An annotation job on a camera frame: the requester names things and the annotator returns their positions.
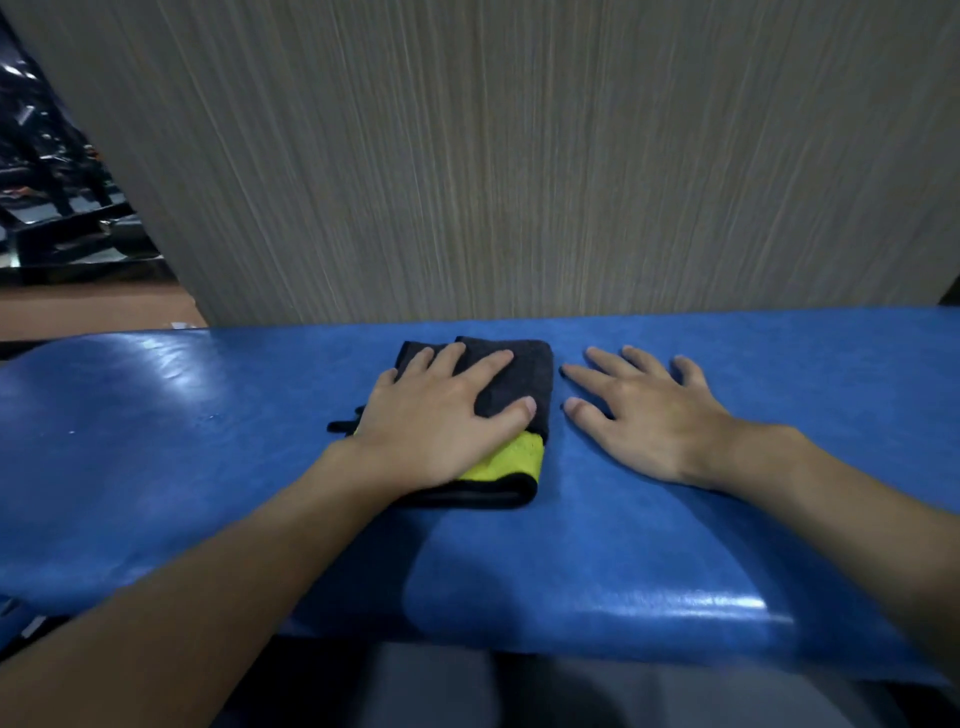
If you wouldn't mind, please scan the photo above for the person's right hand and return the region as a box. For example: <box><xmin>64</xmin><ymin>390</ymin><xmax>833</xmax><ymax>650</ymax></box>
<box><xmin>560</xmin><ymin>344</ymin><xmax>740</xmax><ymax>489</ymax></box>

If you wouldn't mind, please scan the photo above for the person's left hand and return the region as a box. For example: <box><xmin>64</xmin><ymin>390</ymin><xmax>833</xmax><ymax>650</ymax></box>
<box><xmin>341</xmin><ymin>342</ymin><xmax>538</xmax><ymax>493</ymax></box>

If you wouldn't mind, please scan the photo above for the grey and yellow cleaning cloth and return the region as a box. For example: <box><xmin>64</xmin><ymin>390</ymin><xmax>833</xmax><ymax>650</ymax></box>
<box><xmin>327</xmin><ymin>336</ymin><xmax>556</xmax><ymax>511</ymax></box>

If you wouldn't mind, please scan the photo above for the blue padded bench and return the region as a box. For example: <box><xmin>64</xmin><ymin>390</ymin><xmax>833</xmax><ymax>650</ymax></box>
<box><xmin>0</xmin><ymin>305</ymin><xmax>960</xmax><ymax>728</ymax></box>

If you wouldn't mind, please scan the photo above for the person's left forearm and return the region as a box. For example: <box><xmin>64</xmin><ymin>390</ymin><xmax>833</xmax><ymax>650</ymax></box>
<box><xmin>0</xmin><ymin>438</ymin><xmax>406</xmax><ymax>728</ymax></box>

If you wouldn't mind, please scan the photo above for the person's right forearm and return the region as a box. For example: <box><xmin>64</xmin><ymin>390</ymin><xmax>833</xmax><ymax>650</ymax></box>
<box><xmin>704</xmin><ymin>419</ymin><xmax>960</xmax><ymax>676</ymax></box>

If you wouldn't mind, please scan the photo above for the black gym equipment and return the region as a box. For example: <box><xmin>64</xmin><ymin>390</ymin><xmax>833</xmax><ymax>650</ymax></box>
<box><xmin>0</xmin><ymin>14</ymin><xmax>178</xmax><ymax>285</ymax></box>

